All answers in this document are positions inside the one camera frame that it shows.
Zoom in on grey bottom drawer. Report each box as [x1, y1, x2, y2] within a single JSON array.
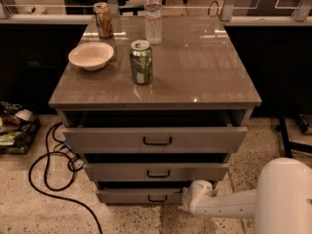
[[96, 181, 191, 205]]

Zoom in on white bowl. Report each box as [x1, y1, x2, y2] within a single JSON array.
[[68, 42, 114, 71]]

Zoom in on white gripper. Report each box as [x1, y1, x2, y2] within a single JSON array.
[[181, 180, 217, 213]]

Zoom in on black floor cable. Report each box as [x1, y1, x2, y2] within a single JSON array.
[[27, 121, 103, 234]]

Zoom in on gold soda can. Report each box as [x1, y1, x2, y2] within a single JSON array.
[[94, 2, 113, 38]]

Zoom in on black stand leg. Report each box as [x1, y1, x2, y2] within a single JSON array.
[[276, 114, 312, 158]]

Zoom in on grey drawer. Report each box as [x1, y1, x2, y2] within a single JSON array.
[[62, 110, 249, 154], [85, 153, 228, 181], [96, 181, 191, 205]]

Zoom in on green soda can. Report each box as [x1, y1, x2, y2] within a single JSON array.
[[130, 40, 153, 84]]

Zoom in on grey middle drawer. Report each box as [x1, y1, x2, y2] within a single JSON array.
[[85, 153, 228, 181]]

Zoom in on grey top drawer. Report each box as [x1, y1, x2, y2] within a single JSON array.
[[62, 110, 249, 154]]

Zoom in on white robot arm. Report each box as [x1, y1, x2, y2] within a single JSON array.
[[182, 158, 312, 234]]

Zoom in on basket of snack bags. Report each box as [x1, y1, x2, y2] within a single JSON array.
[[0, 101, 41, 155]]

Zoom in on clear plastic water bottle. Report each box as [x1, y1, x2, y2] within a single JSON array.
[[144, 0, 162, 44]]

